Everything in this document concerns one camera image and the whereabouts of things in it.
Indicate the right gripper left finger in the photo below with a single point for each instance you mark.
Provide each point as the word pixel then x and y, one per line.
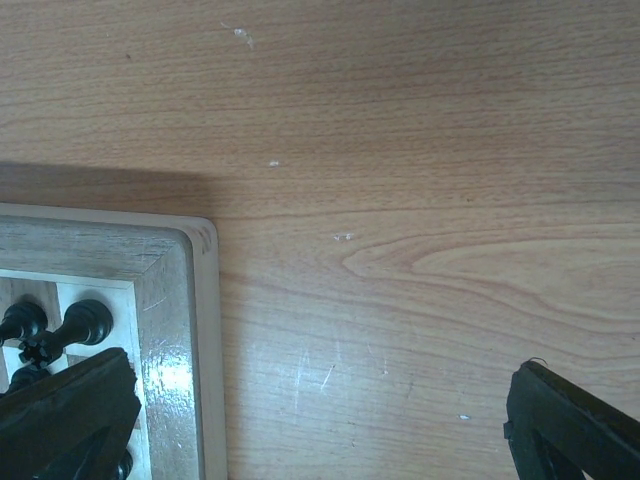
pixel 75 424

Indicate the black chess rook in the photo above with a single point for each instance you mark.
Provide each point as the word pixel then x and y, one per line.
pixel 86 322

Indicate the black chess pawn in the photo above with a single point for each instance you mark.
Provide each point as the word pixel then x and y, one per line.
pixel 22 320

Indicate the black chess bishop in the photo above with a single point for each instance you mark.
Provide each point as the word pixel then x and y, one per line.
pixel 124 467

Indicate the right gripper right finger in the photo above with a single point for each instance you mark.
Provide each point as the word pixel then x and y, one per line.
pixel 557 430

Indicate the wooden chess board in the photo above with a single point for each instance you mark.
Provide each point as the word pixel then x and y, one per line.
pixel 159 277

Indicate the black chess knight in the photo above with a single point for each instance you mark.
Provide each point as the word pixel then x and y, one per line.
pixel 25 377

